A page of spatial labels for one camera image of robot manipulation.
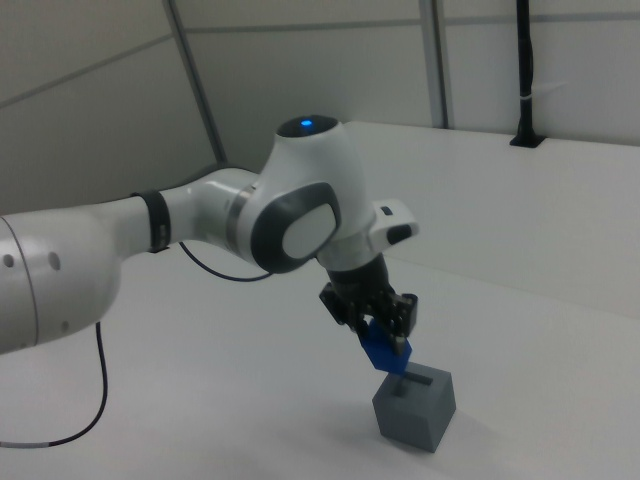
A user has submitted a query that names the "grey hollow cuboid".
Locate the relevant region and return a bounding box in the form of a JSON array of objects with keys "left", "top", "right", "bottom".
[{"left": 371, "top": 363, "right": 457, "bottom": 454}]

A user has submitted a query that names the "black cable strap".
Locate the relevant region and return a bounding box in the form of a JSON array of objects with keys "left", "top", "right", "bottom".
[{"left": 130, "top": 188, "right": 172, "bottom": 254}]

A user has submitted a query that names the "blue block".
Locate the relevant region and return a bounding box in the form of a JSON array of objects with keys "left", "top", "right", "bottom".
[{"left": 357, "top": 319, "right": 414, "bottom": 376}]

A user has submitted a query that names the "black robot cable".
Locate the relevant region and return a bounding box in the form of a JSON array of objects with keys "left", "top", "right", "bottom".
[{"left": 0, "top": 239, "right": 277, "bottom": 449}]

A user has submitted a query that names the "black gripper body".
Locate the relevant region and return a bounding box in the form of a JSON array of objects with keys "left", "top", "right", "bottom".
[{"left": 325, "top": 253, "right": 392, "bottom": 307}]

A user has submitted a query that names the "black stand pole with base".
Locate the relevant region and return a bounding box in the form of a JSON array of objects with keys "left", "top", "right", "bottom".
[{"left": 508, "top": 0, "right": 546, "bottom": 149}]

